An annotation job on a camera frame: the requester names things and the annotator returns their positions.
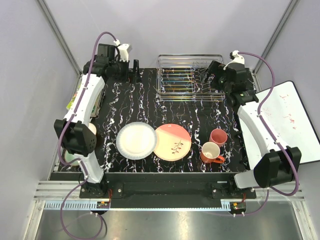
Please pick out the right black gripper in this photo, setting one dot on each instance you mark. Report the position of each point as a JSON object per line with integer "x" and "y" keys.
{"x": 216, "y": 69}

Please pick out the orange bowl white inside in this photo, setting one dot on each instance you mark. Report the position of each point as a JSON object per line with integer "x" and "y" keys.
{"x": 93, "y": 129}

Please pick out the pink cup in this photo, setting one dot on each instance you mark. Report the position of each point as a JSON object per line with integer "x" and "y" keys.
{"x": 218, "y": 136}

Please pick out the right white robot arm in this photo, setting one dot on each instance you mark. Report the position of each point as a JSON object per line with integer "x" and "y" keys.
{"x": 279, "y": 162}

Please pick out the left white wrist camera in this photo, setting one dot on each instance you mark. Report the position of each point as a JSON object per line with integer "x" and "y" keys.
{"x": 123, "y": 51}

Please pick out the chrome wire dish rack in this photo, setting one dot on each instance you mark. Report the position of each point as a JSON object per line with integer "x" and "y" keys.
{"x": 177, "y": 78}

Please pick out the pink cream floral plate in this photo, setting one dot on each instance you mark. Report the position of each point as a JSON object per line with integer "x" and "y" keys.
{"x": 173, "y": 142}

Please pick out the aluminium cable duct rail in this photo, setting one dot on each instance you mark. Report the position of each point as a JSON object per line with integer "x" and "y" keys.
{"x": 217, "y": 205}

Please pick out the orange mug white inside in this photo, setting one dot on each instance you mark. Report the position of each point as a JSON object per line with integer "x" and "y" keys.
{"x": 210, "y": 153}

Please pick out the black marble pattern mat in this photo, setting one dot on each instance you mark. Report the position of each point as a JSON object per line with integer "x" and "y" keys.
{"x": 126, "y": 103}

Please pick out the white grey-rimmed plate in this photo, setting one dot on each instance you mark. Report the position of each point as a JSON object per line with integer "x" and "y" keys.
{"x": 136, "y": 140}

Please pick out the whiteboard with red scribbles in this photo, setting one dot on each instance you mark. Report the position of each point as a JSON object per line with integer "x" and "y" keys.
{"x": 285, "y": 111}

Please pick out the green paperback book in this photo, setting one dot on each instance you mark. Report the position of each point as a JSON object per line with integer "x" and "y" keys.
{"x": 96, "y": 106}

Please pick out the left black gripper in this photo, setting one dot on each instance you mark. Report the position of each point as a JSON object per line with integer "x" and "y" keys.
{"x": 136, "y": 77}

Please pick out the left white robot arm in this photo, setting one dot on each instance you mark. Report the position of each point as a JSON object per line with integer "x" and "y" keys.
{"x": 77, "y": 142}

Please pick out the pale green bowl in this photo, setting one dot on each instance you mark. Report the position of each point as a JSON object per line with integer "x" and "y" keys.
{"x": 67, "y": 157}

